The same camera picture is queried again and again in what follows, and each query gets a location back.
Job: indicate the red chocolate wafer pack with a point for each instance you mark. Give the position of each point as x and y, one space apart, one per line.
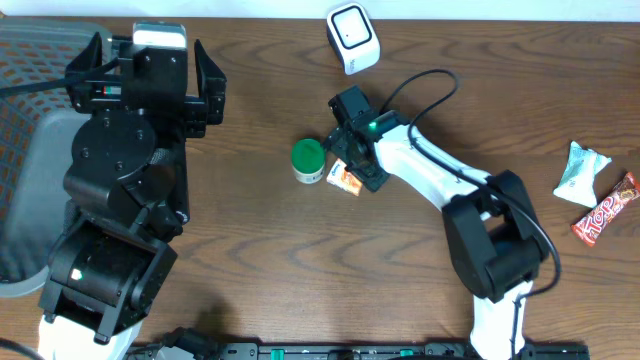
590 227

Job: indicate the grey plastic basket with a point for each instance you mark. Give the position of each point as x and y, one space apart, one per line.
37 131

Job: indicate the mint wet wipes pack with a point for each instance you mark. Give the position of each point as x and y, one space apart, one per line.
577 182

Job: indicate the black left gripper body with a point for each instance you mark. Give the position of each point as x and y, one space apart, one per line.
192 111

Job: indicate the green lid jar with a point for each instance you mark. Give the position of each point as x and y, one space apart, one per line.
308 161

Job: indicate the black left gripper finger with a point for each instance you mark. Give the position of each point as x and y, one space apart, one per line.
90 57
211 82

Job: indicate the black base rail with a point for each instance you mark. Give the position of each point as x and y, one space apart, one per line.
252 351

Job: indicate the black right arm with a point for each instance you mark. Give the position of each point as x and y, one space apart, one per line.
495 242

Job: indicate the orange snack packet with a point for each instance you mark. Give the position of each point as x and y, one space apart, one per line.
340 177

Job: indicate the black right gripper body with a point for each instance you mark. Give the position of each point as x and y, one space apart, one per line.
363 170

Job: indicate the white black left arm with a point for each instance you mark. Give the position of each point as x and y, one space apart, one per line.
128 184

